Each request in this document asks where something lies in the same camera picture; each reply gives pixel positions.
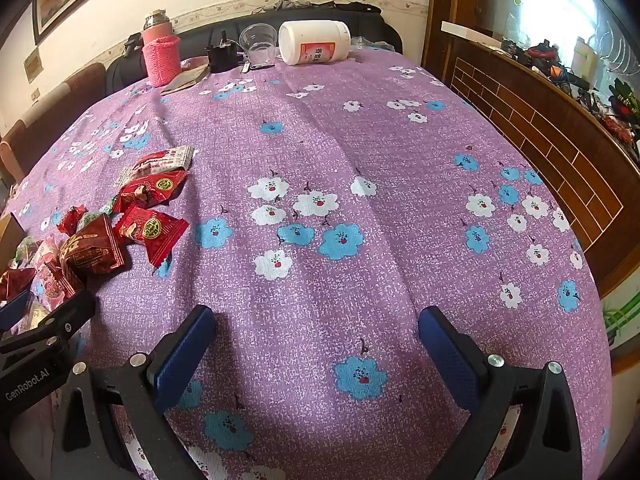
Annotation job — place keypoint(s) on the red packet with green emblem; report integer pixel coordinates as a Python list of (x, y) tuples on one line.
[(162, 185)]

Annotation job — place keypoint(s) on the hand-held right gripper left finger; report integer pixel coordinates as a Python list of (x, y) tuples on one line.
[(182, 355)]

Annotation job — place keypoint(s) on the small black flat gadget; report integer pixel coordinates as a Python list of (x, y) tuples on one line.
[(255, 66)]

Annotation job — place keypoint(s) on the pink flask with knitted sleeve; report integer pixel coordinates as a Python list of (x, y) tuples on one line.
[(162, 60)]

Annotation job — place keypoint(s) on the purple floral tablecloth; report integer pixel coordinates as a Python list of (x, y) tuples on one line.
[(350, 160)]

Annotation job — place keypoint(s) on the wooden brick-pattern cabinet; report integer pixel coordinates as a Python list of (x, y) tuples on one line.
[(550, 135)]

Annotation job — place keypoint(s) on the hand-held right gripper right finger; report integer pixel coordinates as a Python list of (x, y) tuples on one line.
[(450, 355)]

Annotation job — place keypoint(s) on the white flat box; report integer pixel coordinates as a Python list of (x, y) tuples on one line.
[(470, 34)]

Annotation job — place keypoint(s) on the brown chair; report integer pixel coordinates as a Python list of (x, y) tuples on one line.
[(55, 105)]

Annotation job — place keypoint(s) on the cardboard box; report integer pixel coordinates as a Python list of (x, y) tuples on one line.
[(7, 240)]

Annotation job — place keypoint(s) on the large red packet green emblem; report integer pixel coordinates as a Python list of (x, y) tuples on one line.
[(150, 232)]

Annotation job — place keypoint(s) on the white plastic cup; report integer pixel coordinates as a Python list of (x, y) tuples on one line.
[(315, 40)]

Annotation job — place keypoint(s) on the pink snack packet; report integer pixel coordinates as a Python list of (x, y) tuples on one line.
[(50, 275)]

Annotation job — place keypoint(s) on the green and white snack packet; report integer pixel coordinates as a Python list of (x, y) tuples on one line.
[(27, 250)]

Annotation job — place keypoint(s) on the white and red snack packet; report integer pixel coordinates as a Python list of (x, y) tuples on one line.
[(170, 157)]

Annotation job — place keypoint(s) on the black charger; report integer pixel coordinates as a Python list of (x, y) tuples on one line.
[(220, 60)]

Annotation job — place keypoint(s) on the small red snack packet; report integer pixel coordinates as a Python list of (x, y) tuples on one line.
[(70, 220)]

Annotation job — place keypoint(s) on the green bamboo wall decal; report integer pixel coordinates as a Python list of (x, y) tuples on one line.
[(620, 312)]

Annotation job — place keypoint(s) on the dark red snack packet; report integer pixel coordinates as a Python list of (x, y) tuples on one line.
[(92, 252)]

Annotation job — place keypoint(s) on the clutter of small items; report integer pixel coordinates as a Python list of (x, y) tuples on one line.
[(545, 60)]

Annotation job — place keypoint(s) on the beige wall plaque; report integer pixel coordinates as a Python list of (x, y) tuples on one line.
[(32, 67)]

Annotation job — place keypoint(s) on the clear glass cup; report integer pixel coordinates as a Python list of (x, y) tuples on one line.
[(257, 45)]

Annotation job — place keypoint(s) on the black sofa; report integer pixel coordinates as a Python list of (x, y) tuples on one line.
[(360, 22)]

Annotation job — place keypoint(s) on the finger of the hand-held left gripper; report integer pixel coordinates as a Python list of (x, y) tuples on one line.
[(65, 317), (12, 307)]

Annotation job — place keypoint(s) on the wooden cabinet with mirror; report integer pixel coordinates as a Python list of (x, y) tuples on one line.
[(550, 0)]

